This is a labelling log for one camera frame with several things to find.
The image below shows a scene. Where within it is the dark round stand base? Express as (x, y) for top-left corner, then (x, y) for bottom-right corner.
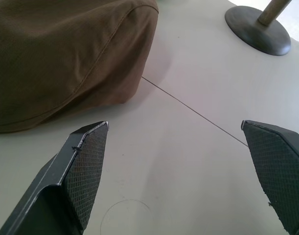
(224, 0), (292, 56)

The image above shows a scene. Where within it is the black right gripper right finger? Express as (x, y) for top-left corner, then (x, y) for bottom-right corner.
(240, 119), (299, 235)

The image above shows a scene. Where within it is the brown fabric cap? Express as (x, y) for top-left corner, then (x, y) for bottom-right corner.
(0, 0), (160, 134)

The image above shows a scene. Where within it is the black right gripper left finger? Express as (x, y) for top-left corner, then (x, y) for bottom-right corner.
(0, 120), (110, 235)

